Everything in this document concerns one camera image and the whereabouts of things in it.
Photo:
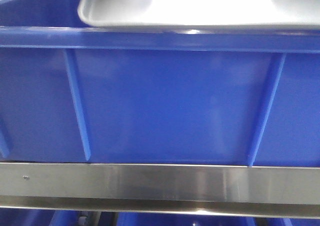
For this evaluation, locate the small silver ridged tray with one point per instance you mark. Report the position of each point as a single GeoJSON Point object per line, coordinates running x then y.
{"type": "Point", "coordinates": [202, 14]}

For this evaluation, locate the steel front rack bar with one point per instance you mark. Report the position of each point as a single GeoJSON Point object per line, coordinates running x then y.
{"type": "Point", "coordinates": [219, 190]}

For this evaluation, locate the large blue plastic box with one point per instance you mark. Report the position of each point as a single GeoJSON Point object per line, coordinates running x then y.
{"type": "Point", "coordinates": [72, 93]}

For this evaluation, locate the lower blue bin under bar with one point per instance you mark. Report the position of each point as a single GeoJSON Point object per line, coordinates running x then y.
{"type": "Point", "coordinates": [51, 217]}

